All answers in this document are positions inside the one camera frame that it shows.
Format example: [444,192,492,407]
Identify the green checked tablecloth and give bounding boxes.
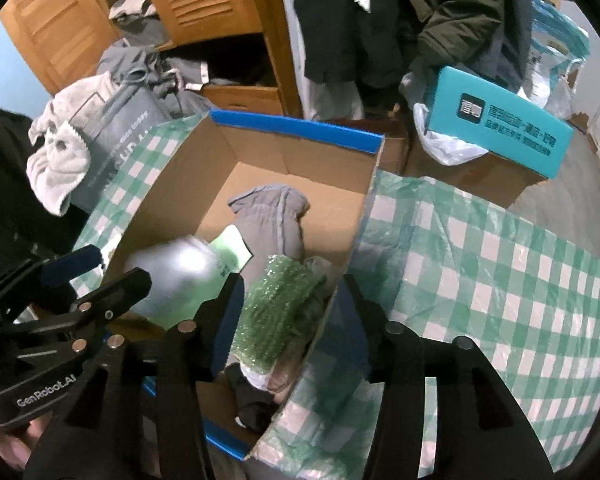
[74,112,600,480]

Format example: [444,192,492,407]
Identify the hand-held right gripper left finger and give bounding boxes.
[22,272,247,480]

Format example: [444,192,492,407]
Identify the pile of grey clothes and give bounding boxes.
[96,0,212,111]

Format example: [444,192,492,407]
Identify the grey paper shopping bag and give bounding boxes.
[69,77,182,213]

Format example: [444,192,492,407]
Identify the clear plastic bag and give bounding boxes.
[304,255,342,288]

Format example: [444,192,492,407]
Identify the grey knit cloth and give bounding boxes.
[227,184,312,273]

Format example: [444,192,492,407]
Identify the blue clear plastic bags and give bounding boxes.
[529,0,592,122]

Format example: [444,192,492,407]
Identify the pale green insole card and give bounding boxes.
[214,224,254,275]

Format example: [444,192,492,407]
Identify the light green microfiber cloth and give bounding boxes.
[124,236,233,322]

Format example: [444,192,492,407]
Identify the blue-sided cardboard box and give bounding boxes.
[102,109,387,462]

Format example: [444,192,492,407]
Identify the brown cardboard box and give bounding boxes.
[404,129,552,211]

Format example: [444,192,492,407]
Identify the wooden wardrobe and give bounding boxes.
[0,0,303,117]

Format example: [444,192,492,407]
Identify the dark sock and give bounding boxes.
[224,361,277,433]

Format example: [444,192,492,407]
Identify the white fluffy towel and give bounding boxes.
[27,72,115,217]

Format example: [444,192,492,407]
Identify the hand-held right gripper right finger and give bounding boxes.
[339,274,556,480]

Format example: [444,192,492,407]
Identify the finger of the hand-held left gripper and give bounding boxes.
[0,267,153,353]
[0,244,107,333]

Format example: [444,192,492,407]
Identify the teal printed box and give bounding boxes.
[424,65,576,179]

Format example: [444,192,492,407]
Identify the person's left hand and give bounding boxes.
[0,410,51,472]

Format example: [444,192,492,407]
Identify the white plastic bag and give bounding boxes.
[412,102,490,167]

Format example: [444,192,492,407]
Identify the dark hanging jackets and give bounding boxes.
[294,0,533,93]

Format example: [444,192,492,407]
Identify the green glittery sponge cloth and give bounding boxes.
[241,254,332,377]

